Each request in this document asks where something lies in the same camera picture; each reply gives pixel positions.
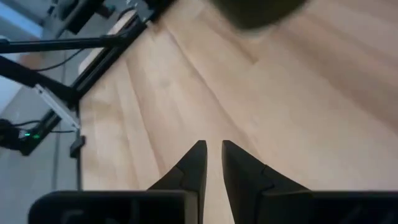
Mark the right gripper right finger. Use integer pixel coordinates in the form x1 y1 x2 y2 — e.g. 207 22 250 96
221 139 312 224

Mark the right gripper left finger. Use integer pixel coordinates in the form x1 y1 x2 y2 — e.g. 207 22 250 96
147 139 208 224

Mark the white strip on strut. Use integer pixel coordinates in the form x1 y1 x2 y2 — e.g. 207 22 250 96
33 83 82 130

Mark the large black cup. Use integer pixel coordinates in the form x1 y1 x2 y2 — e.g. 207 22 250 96
211 0 309 30

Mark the black device with green light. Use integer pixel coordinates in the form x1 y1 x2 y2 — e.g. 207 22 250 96
0 110 62 157

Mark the small black bracket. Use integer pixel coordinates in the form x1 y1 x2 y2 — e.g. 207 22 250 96
69 135 86 159

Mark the black table edge rail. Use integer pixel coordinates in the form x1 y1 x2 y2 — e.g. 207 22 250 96
70 14 147 101

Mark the thin black cable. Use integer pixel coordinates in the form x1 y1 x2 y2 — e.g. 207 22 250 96
30 48 85 72

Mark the black frame strut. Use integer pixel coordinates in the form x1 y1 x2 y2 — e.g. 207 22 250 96
0 55 80 108
0 36 125 54

